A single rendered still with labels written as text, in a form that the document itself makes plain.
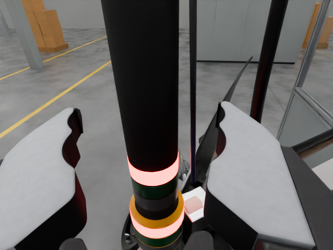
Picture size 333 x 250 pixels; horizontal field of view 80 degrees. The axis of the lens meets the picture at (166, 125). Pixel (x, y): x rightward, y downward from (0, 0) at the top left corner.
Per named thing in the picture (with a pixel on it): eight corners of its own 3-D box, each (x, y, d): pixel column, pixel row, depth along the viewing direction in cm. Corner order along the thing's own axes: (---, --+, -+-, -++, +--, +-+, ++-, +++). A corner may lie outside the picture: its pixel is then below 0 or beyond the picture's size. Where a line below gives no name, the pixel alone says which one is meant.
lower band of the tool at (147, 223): (169, 203, 21) (168, 172, 18) (192, 241, 17) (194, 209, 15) (129, 222, 19) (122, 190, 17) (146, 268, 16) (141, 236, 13)
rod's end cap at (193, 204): (194, 203, 21) (195, 190, 20) (205, 219, 19) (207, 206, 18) (177, 212, 20) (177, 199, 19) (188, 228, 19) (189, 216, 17)
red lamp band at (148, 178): (164, 146, 16) (164, 133, 15) (187, 174, 13) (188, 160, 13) (123, 160, 15) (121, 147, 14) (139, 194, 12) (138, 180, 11)
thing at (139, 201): (165, 169, 17) (165, 159, 17) (186, 199, 15) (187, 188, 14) (128, 184, 16) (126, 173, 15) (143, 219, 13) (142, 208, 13)
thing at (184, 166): (182, 171, 66) (190, 163, 65) (184, 182, 60) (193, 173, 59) (176, 167, 65) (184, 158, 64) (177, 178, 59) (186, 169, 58)
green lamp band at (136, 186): (165, 158, 16) (164, 147, 16) (187, 187, 14) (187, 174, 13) (126, 173, 15) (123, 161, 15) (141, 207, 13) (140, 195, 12)
